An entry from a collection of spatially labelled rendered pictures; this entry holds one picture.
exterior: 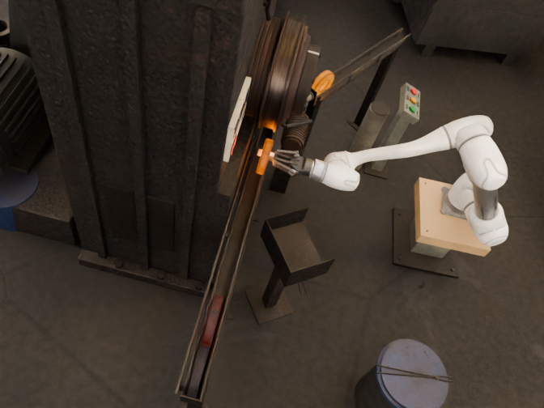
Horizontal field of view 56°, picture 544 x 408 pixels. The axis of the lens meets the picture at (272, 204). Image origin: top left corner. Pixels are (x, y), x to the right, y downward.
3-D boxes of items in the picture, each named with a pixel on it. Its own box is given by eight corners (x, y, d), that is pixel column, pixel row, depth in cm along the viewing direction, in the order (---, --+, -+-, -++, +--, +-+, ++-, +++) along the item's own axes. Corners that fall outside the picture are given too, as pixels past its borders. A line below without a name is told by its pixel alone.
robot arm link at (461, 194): (469, 184, 276) (490, 160, 258) (482, 214, 267) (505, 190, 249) (442, 187, 272) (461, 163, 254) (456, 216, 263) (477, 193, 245)
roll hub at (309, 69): (286, 126, 208) (301, 74, 186) (297, 82, 225) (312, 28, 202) (299, 129, 209) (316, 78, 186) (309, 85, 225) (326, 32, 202)
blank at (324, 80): (312, 98, 275) (316, 102, 274) (306, 87, 261) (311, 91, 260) (332, 76, 274) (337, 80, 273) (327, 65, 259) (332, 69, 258)
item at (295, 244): (261, 335, 259) (291, 273, 200) (243, 290, 271) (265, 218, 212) (297, 322, 266) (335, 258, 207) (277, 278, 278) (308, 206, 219)
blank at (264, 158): (260, 160, 206) (267, 163, 206) (268, 130, 214) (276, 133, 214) (253, 179, 220) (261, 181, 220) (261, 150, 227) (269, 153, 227)
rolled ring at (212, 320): (225, 290, 185) (216, 287, 185) (211, 339, 176) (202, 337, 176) (222, 305, 201) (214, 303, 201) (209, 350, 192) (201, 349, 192)
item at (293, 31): (253, 151, 210) (274, 63, 172) (275, 78, 237) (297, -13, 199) (268, 155, 211) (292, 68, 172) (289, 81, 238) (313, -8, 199)
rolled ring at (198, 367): (211, 339, 176) (202, 337, 176) (196, 394, 167) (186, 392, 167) (209, 351, 192) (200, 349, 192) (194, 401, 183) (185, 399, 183)
